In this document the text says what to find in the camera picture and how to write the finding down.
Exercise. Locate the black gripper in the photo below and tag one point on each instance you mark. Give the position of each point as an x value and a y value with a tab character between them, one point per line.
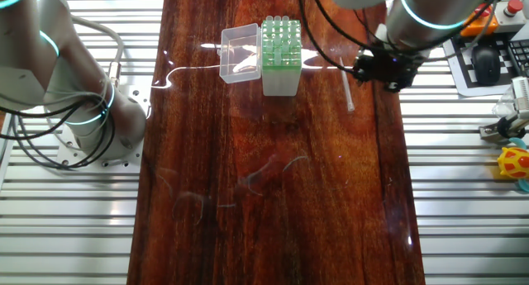
392	68

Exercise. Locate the black computer mouse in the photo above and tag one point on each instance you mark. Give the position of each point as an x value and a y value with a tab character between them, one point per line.
486	66

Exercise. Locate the orange emergency stop box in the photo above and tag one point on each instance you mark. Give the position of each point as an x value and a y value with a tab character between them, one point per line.
481	27

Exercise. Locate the clear plastic box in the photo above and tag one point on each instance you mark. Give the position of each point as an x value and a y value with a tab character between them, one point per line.
239	53

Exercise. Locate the black keyboard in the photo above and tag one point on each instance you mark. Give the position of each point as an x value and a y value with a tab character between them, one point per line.
520	55

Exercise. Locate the grey emergency stop box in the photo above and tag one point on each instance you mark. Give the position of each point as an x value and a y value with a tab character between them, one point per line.
514	7

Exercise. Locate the yellow red turtle toy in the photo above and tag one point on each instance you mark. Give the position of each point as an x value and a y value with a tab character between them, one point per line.
514	163

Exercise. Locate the glossy long wooden board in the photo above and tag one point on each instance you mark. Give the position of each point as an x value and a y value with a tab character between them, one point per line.
268	194

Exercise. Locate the metal camera foot bracket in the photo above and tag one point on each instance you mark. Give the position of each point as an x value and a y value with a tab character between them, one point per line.
489	131

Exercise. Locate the silver ribbed depth camera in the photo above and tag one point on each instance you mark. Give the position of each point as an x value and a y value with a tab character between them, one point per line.
521	95

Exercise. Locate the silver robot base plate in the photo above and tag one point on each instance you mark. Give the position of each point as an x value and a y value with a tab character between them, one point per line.
138	99

